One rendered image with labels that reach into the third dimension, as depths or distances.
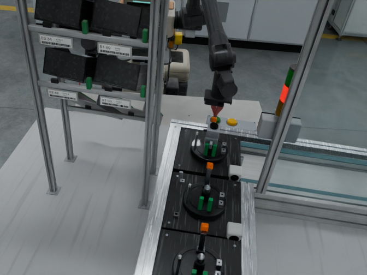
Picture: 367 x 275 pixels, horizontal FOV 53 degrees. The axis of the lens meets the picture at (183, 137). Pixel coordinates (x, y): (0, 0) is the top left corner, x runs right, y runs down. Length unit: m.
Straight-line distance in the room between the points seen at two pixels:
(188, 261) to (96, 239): 0.33
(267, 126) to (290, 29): 3.46
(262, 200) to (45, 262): 0.72
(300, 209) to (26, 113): 2.45
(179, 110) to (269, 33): 2.88
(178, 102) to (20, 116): 1.73
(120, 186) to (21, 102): 2.14
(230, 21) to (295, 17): 0.73
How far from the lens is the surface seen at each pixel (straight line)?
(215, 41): 1.28
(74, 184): 1.40
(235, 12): 4.34
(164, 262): 1.06
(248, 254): 1.14
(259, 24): 4.45
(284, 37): 4.59
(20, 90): 3.58
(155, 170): 1.42
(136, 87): 1.05
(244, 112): 1.84
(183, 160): 1.33
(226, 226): 1.16
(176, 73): 2.27
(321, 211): 1.39
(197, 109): 1.79
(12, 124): 3.17
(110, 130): 1.62
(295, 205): 1.35
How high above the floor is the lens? 1.87
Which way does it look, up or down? 39 degrees down
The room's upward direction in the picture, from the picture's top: 8 degrees clockwise
